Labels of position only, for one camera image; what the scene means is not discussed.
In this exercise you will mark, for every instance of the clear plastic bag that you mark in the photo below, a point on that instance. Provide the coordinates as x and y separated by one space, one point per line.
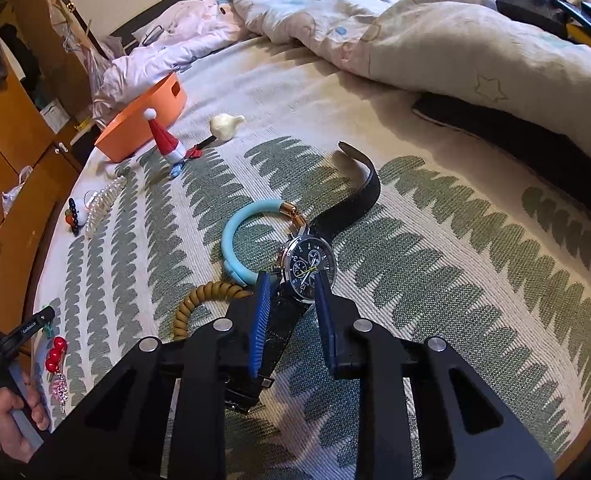
100 75

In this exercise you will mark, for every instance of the orange plastic storage box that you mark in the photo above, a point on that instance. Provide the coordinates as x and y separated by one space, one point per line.
125 135

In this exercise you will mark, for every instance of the wooden wardrobe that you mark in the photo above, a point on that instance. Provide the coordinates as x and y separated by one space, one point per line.
5 125

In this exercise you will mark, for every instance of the black bag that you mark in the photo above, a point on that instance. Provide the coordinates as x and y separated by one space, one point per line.
530 5

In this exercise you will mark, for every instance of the leaf pattern bedspread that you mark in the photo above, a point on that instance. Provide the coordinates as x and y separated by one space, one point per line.
425 240

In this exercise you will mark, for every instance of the small blue hair clip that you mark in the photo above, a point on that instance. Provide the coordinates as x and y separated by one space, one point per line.
176 170

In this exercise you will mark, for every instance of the white plastic bag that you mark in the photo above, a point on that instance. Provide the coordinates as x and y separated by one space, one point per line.
15 190

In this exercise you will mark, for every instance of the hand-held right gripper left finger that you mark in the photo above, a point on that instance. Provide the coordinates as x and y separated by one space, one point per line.
261 320

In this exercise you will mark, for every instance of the person's left hand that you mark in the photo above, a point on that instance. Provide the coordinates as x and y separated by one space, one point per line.
7 430

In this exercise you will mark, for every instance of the pink crystal hairpin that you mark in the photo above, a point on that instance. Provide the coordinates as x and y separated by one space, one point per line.
60 390

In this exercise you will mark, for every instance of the pearl hair clip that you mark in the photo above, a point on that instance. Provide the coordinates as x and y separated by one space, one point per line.
102 200

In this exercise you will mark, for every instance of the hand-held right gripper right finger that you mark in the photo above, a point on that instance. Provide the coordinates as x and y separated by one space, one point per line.
325 320

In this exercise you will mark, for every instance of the cream printed duvet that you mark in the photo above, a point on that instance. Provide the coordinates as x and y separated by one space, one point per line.
425 50

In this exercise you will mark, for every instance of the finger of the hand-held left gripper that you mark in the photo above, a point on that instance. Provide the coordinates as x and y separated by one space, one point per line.
27 329

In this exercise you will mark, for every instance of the green hair clip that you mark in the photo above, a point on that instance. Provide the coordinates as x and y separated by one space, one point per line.
48 331

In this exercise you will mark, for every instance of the dark hanging clothes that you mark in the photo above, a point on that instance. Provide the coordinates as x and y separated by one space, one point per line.
20 60

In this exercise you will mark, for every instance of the red bead hair clip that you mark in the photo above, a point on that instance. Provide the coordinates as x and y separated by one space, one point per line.
54 355

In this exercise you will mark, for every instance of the red santa hat clip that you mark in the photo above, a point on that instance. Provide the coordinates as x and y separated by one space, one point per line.
168 145

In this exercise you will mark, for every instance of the white garlic bulb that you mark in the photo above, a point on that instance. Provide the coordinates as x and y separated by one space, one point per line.
225 126

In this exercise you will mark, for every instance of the white paper bag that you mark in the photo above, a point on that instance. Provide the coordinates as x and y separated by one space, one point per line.
55 115

